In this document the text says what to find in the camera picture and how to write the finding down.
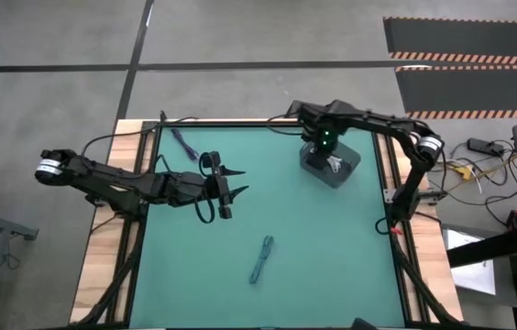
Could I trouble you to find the yellow floor cable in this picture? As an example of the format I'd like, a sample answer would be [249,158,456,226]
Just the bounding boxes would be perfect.
[445,153,517,181]

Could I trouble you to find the white USB-C cable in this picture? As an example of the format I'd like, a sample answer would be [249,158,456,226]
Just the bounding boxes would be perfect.
[326,155,345,174]

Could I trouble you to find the black hazard-striped floor mat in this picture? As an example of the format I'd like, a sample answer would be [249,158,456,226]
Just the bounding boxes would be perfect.
[394,64,517,120]
[382,16,517,65]

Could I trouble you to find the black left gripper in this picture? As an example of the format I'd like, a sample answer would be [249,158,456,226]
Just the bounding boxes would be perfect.
[201,150,250,220]

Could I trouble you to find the black power strip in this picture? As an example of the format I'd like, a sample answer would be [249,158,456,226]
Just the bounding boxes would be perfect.
[467,137,506,157]

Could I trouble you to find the black box behind table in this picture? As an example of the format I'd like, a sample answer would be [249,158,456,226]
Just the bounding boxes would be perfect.
[284,99,304,119]

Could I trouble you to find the purple USB-C cable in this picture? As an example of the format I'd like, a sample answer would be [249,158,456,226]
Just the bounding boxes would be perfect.
[170,127,201,162]

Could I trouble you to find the black stand beam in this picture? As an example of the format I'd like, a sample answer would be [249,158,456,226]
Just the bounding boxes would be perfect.
[445,226,517,270]

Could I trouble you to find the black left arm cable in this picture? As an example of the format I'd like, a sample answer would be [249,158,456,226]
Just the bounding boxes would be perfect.
[81,109,200,158]

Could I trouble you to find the grey translucent plastic bin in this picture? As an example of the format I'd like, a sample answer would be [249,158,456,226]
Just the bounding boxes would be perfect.
[298,137,362,189]

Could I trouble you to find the green table mat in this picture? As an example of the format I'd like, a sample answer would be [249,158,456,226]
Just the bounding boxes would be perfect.
[128,126,406,329]

